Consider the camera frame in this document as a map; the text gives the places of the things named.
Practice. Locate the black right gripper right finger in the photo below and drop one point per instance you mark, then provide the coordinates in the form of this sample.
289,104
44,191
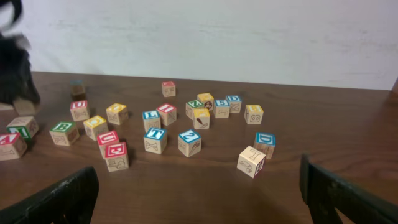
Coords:
325,193

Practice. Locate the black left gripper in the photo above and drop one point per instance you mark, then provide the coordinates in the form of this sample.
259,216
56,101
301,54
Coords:
16,77

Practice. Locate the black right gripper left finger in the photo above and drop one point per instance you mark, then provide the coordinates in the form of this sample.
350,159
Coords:
70,200

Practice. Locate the green B block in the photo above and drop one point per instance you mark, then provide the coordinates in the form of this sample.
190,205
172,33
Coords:
64,133

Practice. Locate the plain green-edged block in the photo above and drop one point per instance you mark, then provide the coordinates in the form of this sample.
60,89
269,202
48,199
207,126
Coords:
26,126

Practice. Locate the blue X block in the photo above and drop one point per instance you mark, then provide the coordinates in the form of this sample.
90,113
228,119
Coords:
77,87

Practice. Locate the red A block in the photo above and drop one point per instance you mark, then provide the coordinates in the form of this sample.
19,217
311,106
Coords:
12,146

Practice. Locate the red E block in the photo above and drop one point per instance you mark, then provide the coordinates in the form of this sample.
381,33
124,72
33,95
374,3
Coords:
116,157

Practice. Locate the red U block upper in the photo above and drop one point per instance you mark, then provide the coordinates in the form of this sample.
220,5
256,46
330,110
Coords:
80,110

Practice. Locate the red u block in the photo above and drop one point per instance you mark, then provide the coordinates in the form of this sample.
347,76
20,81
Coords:
106,139
80,110

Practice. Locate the red U block lower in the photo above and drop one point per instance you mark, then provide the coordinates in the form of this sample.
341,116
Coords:
106,139

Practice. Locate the blue D block lower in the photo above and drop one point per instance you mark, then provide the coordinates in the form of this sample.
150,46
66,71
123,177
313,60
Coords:
265,143

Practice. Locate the blue d block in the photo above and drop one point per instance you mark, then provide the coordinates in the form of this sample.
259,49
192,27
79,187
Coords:
235,103
265,143

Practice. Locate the yellow block centre lower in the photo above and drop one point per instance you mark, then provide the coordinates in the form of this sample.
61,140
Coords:
95,126

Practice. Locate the plain wooden block right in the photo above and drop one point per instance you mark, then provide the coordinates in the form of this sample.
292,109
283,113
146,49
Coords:
251,161

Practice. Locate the yellow block centre upper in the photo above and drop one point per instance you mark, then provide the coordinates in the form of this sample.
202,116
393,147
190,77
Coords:
117,113

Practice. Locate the blue T block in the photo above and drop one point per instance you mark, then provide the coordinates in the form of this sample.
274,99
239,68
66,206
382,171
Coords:
155,140

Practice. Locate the yellow 8 block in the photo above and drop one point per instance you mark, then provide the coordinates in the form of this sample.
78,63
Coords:
253,114

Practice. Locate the blue L block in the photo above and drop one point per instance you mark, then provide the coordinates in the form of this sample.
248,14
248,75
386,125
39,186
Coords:
151,119

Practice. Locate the blue D block upper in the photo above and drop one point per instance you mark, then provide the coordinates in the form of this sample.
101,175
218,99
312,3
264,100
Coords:
235,103

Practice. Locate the red I block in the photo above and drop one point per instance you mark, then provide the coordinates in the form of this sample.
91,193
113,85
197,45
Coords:
168,113

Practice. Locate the blue 2 block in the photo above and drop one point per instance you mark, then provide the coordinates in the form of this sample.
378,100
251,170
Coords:
189,142

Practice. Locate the blue 5 block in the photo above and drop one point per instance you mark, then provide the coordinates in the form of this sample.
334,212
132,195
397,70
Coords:
221,109

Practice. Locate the yellow hammer block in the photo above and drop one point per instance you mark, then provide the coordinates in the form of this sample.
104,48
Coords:
201,118

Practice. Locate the red block far top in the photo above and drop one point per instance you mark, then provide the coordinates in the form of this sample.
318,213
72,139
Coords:
168,88

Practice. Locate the yellow block top right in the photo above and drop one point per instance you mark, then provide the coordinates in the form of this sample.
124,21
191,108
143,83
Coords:
207,99

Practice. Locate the green Z block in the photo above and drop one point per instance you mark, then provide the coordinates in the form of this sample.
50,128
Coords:
191,105

